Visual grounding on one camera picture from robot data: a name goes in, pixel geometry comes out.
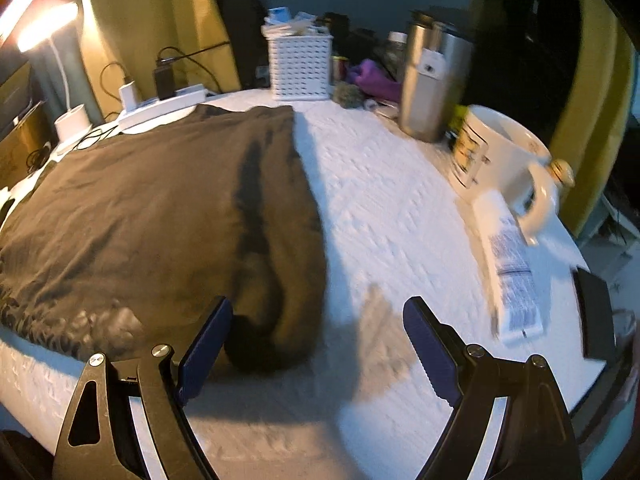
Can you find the white charger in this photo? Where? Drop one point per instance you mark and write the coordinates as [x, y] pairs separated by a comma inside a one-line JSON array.
[[129, 95]]

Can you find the black charger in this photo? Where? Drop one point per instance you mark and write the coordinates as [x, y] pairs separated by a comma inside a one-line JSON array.
[[164, 82]]

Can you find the white cartoon mug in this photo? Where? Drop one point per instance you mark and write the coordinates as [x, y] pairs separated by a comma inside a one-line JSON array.
[[492, 155]]

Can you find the small yellow green object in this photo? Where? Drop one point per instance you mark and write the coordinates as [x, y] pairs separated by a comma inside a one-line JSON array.
[[458, 120]]

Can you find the blue curtain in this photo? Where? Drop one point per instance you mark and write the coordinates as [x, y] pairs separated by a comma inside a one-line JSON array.
[[42, 80]]

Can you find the steel tumbler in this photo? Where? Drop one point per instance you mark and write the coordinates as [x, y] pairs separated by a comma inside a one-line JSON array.
[[430, 100]]

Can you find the dark grey t-shirt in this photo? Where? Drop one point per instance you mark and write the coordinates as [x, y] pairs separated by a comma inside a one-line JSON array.
[[150, 200]]

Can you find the white power strip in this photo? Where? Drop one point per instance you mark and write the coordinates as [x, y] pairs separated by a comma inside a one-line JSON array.
[[160, 107]]

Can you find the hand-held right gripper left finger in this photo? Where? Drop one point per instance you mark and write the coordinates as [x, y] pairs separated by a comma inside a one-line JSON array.
[[205, 345]]

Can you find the white cream tube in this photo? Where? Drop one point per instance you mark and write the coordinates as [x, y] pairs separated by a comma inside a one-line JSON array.
[[512, 270]]

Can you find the blue white packet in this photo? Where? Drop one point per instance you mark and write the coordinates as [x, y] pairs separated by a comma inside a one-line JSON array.
[[278, 16]]

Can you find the white woven basket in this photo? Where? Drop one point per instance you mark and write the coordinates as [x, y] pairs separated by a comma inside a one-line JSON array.
[[300, 67]]

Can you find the black rectangular case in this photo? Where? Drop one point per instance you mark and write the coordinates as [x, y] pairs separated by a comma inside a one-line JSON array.
[[595, 315]]

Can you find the narrow yellow curtain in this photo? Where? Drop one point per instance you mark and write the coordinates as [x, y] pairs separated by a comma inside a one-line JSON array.
[[600, 85]]

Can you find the brown cardboard box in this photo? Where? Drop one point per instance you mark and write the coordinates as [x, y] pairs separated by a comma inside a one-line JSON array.
[[20, 150]]

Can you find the grey fuzzy pouch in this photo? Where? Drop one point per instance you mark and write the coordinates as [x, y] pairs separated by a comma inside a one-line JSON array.
[[349, 95]]

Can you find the purple cloth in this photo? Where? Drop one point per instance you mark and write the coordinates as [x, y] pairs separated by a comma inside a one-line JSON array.
[[372, 80]]

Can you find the white desk lamp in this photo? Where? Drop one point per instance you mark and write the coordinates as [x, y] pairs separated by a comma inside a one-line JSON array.
[[72, 120]]

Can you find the clear jar with white lid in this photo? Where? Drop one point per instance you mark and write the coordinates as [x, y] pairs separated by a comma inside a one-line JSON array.
[[396, 55]]

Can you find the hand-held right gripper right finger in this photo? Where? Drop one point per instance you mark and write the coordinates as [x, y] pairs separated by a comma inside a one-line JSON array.
[[430, 350]]

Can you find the wide yellow curtain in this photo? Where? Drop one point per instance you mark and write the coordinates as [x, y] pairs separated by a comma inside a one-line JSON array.
[[150, 0]]

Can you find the small red can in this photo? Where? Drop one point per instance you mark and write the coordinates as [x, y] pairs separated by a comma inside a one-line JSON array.
[[340, 69]]

